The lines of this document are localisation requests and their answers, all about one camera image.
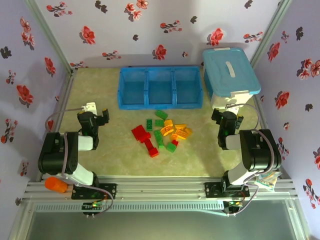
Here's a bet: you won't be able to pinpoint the wide red lego piece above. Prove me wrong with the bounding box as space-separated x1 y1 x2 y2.
131 125 152 144

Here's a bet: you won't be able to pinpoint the long green lego brick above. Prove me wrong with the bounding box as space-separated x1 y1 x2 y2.
153 129 165 149

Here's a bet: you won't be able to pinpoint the red square lego block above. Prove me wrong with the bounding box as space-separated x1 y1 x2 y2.
147 146 160 159

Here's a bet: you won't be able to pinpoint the yellow rounded lego brick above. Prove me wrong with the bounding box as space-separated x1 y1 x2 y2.
160 125 174 137

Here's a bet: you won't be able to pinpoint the blue three-compartment bin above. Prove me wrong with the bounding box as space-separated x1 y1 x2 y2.
117 65 204 111

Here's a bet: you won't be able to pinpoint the white storage box blue lid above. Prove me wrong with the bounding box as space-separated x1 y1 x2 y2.
201 46 262 111

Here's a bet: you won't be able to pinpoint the large yellow lego brick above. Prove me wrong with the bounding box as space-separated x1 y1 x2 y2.
174 129 189 140

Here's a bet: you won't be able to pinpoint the crumpled printed packet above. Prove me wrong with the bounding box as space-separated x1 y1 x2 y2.
254 172 278 192

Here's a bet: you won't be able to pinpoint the orange plastic cylinder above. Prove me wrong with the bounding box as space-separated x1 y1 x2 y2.
44 176 69 194

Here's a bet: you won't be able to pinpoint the small circuit board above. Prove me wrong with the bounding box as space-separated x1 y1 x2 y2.
223 199 245 216
82 201 106 218

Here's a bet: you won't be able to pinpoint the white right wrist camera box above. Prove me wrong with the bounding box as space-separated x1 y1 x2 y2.
225 103 244 113

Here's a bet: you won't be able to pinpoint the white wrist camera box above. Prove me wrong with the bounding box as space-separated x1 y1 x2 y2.
81 101 97 113
225 103 244 113

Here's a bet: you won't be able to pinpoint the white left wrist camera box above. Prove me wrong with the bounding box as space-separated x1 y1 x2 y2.
81 101 97 113

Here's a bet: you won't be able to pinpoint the grey left arm cable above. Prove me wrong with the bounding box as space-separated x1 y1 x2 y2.
46 106 115 216

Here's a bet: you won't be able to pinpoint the aluminium side rail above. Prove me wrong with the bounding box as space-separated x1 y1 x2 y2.
252 67 293 181
37 68 79 185

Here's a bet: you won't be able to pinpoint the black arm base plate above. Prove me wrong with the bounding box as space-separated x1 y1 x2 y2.
204 181 251 201
71 183 118 201

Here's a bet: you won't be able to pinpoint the aluminium frame cross rail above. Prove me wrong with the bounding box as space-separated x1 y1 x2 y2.
23 174 299 201

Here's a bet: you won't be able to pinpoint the aluminium corner post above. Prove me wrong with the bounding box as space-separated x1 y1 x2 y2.
24 0 77 76
249 0 294 70

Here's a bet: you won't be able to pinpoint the grey slotted cable duct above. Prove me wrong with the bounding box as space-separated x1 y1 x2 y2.
33 202 225 213

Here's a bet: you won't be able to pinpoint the aluminium lower frame rail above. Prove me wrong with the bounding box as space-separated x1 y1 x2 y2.
284 199 312 240
7 199 36 240

